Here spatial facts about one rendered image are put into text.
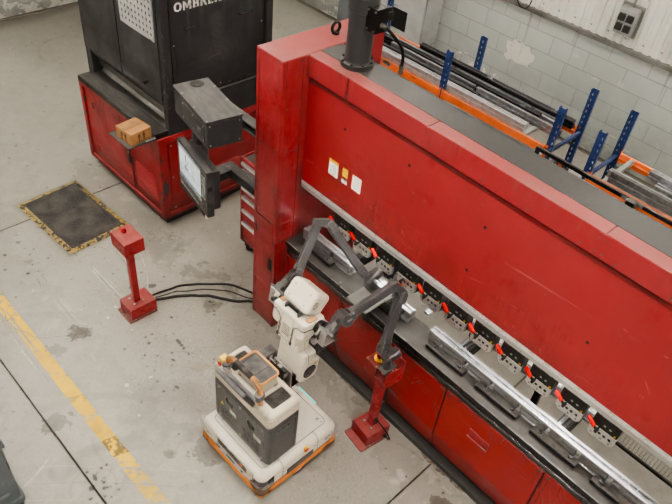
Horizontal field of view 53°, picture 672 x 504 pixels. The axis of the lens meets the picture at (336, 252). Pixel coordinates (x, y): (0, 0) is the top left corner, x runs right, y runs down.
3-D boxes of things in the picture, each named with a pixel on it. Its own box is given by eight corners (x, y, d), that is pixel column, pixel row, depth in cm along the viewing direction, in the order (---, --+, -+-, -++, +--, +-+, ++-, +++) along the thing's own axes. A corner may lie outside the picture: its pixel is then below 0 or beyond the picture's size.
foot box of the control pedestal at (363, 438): (343, 431, 479) (345, 421, 471) (371, 415, 491) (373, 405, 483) (360, 452, 468) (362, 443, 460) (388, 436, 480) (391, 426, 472)
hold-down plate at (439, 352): (425, 347, 429) (426, 343, 427) (430, 342, 432) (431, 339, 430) (461, 377, 414) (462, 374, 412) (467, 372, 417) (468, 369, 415)
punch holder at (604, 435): (585, 430, 360) (596, 412, 349) (594, 421, 365) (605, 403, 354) (610, 449, 353) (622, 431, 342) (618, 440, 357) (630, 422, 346)
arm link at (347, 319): (394, 272, 404) (403, 278, 396) (401, 290, 411) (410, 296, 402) (332, 312, 394) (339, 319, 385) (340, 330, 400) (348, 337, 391)
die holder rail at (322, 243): (302, 238, 495) (303, 228, 489) (309, 234, 499) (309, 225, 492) (349, 276, 470) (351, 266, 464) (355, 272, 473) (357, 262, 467)
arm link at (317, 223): (313, 211, 414) (317, 213, 405) (333, 220, 418) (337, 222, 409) (284, 279, 416) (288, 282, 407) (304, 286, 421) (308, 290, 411)
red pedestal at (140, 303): (117, 309, 543) (103, 230, 488) (145, 295, 557) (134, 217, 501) (130, 324, 533) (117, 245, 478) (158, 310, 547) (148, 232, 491)
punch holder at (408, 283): (395, 281, 431) (400, 262, 420) (405, 275, 435) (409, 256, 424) (413, 294, 423) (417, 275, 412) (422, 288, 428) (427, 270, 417)
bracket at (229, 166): (204, 179, 493) (204, 171, 488) (231, 167, 506) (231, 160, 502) (237, 207, 473) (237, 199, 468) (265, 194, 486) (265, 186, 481)
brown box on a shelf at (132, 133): (108, 133, 552) (106, 120, 543) (136, 123, 566) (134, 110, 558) (128, 150, 537) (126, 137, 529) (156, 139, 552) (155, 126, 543)
